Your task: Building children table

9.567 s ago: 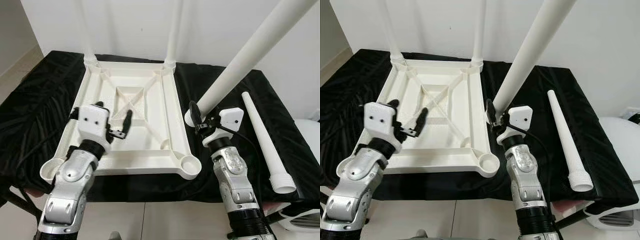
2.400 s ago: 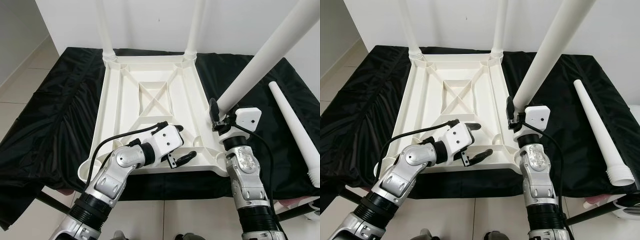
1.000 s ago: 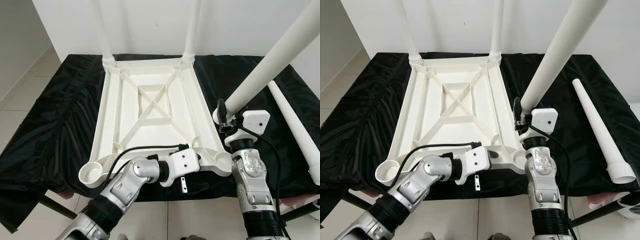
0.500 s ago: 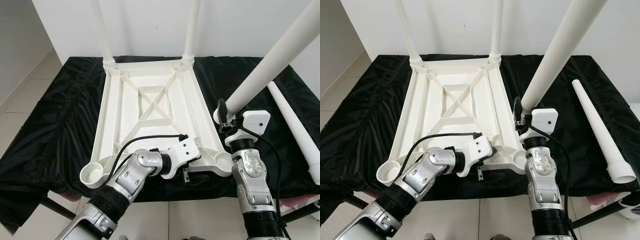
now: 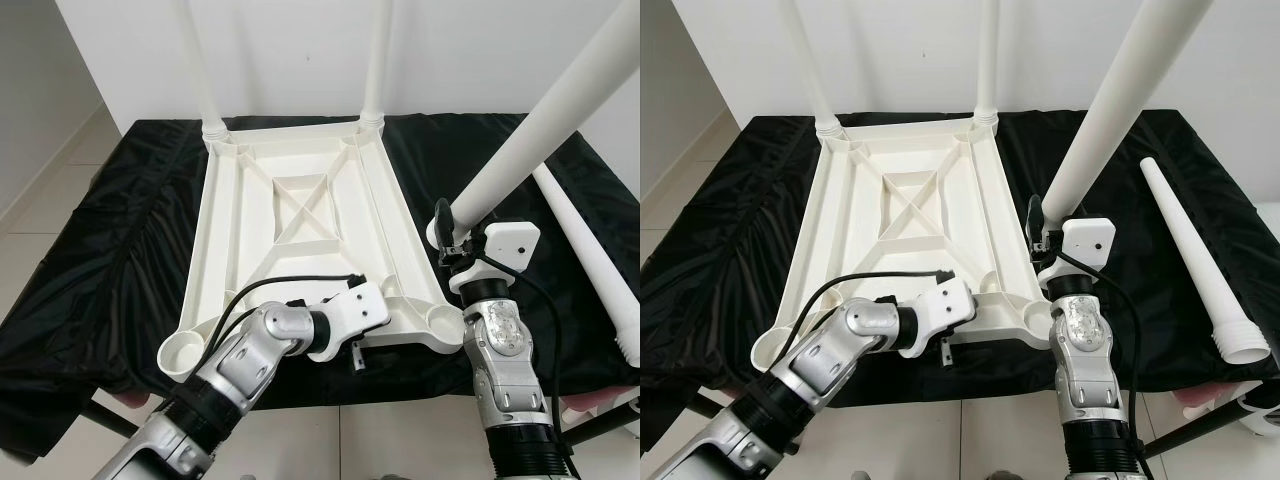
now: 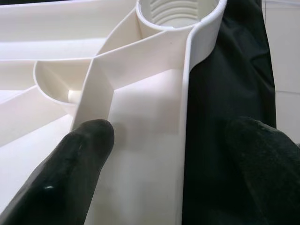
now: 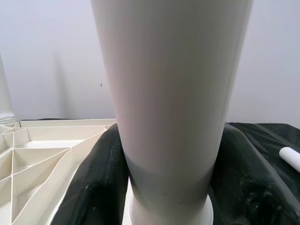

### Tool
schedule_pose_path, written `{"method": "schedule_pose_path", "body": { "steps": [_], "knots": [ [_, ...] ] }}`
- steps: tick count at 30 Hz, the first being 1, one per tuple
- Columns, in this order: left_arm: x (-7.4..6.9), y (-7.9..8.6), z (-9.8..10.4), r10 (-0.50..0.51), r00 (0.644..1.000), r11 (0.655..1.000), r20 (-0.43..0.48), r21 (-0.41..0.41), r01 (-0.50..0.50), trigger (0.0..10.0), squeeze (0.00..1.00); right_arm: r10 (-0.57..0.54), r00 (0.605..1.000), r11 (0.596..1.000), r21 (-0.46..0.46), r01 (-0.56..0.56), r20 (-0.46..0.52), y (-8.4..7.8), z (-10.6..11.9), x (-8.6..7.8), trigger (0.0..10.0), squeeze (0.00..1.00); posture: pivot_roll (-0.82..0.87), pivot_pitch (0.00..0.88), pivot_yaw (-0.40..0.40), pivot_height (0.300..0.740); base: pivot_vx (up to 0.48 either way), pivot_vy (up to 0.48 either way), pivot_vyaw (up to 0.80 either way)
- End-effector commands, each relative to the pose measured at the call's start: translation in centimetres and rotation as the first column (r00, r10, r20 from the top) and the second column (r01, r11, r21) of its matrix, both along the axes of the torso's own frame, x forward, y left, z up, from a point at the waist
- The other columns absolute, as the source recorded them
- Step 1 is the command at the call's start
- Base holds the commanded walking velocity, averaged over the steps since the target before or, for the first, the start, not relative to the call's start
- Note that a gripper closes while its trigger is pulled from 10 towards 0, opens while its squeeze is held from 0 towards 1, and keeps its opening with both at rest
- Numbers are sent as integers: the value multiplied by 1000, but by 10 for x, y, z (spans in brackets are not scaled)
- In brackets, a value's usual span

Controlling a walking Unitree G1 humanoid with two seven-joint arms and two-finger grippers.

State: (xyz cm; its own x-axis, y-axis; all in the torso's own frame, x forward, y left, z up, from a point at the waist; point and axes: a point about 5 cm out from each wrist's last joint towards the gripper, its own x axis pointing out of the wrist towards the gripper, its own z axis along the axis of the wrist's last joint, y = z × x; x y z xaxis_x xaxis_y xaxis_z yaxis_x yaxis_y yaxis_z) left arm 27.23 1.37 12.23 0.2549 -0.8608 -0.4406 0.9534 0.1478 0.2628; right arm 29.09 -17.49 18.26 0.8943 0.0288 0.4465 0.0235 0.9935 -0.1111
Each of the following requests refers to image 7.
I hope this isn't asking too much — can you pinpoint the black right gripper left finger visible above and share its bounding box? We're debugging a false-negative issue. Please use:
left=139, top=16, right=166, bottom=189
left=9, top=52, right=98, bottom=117
left=50, top=123, right=131, bottom=225

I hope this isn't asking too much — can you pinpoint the white plastic table top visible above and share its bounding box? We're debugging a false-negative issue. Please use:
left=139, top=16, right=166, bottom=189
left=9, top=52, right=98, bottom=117
left=0, top=118, right=118, bottom=225

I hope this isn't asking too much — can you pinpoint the white plastic table leg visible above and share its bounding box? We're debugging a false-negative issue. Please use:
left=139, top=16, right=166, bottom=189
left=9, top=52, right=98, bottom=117
left=90, top=0, right=254, bottom=225
left=0, top=53, right=20, bottom=128
left=278, top=147, right=300, bottom=173

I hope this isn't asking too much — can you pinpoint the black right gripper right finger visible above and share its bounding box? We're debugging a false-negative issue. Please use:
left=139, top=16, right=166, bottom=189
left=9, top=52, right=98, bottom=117
left=208, top=122, right=300, bottom=225

